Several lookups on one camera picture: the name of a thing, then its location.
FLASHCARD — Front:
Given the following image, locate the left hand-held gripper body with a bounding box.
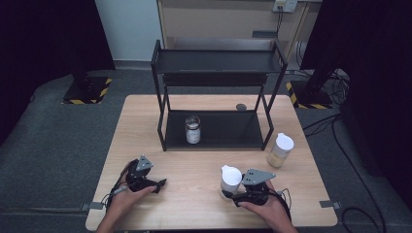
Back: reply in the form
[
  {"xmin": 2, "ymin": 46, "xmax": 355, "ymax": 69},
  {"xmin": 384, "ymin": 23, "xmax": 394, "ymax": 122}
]
[{"xmin": 125, "ymin": 154, "xmax": 160, "ymax": 194}]

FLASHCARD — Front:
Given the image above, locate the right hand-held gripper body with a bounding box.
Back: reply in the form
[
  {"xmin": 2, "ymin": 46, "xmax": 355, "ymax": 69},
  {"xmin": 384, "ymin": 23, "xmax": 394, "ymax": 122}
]
[{"xmin": 232, "ymin": 168, "xmax": 277, "ymax": 208}]

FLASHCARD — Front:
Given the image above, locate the white-lid jar with white powder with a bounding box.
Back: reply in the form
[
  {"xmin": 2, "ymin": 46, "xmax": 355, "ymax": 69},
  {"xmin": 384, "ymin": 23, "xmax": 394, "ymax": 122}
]
[{"xmin": 220, "ymin": 164, "xmax": 243, "ymax": 201}]

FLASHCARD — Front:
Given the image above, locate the white-lid jar with yellow powder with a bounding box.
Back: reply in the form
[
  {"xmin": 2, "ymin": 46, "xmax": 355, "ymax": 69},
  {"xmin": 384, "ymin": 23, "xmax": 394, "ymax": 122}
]
[{"xmin": 266, "ymin": 132, "xmax": 295, "ymax": 169}]

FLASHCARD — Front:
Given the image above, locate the clear glass jar white powder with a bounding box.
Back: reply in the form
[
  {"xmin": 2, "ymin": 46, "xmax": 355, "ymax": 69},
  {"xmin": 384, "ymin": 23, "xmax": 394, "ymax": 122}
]
[{"xmin": 185, "ymin": 115, "xmax": 202, "ymax": 145}]

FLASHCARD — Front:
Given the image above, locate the black metal shelf rack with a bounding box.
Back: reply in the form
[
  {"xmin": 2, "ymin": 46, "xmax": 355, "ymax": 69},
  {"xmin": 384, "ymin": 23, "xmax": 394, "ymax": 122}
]
[{"xmin": 150, "ymin": 39, "xmax": 289, "ymax": 152}]

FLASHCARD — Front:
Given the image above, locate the person's right hand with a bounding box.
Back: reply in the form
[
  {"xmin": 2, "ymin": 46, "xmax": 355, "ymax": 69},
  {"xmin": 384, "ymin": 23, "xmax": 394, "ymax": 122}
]
[{"xmin": 237, "ymin": 180, "xmax": 292, "ymax": 229}]

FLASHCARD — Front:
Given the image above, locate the person's left hand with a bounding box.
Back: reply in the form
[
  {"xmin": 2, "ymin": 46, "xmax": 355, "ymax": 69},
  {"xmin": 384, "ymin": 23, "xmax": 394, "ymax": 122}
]
[{"xmin": 107, "ymin": 184, "xmax": 158, "ymax": 225}]

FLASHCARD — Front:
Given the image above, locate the black stand with striped base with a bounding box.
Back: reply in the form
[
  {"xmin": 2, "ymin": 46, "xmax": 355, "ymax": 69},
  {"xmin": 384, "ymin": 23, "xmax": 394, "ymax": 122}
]
[
  {"xmin": 61, "ymin": 57, "xmax": 114, "ymax": 105},
  {"xmin": 285, "ymin": 61, "xmax": 339, "ymax": 110}
]

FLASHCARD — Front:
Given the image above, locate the light wooden cabinet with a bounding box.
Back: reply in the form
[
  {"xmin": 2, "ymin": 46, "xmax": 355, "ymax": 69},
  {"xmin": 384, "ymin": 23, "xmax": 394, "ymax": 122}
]
[{"xmin": 156, "ymin": 0, "xmax": 324, "ymax": 61}]

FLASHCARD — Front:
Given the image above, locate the black curtain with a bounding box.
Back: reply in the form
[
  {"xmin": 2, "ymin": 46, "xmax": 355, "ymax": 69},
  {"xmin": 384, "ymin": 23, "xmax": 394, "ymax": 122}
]
[
  {"xmin": 300, "ymin": 0, "xmax": 412, "ymax": 203},
  {"xmin": 0, "ymin": 0, "xmax": 117, "ymax": 147}
]

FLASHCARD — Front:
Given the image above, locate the grey cable plug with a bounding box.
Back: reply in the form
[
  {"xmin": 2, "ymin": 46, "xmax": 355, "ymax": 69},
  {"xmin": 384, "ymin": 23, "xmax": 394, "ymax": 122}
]
[{"xmin": 111, "ymin": 185, "xmax": 129, "ymax": 196}]

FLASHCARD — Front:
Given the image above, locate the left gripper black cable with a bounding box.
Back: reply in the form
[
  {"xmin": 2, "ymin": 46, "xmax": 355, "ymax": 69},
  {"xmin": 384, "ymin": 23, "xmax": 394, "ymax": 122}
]
[{"xmin": 104, "ymin": 159, "xmax": 139, "ymax": 213}]

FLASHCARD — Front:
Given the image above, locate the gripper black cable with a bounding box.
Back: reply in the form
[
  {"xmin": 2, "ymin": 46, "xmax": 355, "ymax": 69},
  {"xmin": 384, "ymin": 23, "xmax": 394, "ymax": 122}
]
[
  {"xmin": 267, "ymin": 186, "xmax": 293, "ymax": 224},
  {"xmin": 104, "ymin": 159, "xmax": 139, "ymax": 213}
]

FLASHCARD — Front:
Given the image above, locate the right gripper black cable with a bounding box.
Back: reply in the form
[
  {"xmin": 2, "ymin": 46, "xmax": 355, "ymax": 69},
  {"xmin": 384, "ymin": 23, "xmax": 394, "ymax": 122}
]
[{"xmin": 267, "ymin": 186, "xmax": 293, "ymax": 224}]

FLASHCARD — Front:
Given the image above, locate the grey metal table bracket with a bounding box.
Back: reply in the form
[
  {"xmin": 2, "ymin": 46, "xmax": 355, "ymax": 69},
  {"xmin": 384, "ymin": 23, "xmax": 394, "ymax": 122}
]
[
  {"xmin": 81, "ymin": 201, "xmax": 105, "ymax": 212},
  {"xmin": 319, "ymin": 200, "xmax": 342, "ymax": 210}
]

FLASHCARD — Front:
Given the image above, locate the long black floor cable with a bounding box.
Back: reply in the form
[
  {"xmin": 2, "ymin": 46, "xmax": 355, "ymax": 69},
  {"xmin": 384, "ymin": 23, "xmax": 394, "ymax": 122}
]
[{"xmin": 301, "ymin": 113, "xmax": 389, "ymax": 233}]

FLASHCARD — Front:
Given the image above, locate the tangled floor cable bundle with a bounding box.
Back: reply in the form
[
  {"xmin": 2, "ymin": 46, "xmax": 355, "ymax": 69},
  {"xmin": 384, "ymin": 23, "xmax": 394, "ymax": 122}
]
[{"xmin": 325, "ymin": 68, "xmax": 352, "ymax": 107}]

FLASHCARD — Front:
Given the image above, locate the black outlet power cable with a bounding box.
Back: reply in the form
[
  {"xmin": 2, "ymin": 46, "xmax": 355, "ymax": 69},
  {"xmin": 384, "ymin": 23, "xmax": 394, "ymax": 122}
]
[{"xmin": 276, "ymin": 5, "xmax": 284, "ymax": 33}]

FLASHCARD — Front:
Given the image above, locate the white wall outlet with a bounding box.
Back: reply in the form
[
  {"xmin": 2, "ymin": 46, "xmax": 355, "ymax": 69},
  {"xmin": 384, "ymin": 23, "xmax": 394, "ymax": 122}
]
[{"xmin": 272, "ymin": 0, "xmax": 298, "ymax": 14}]

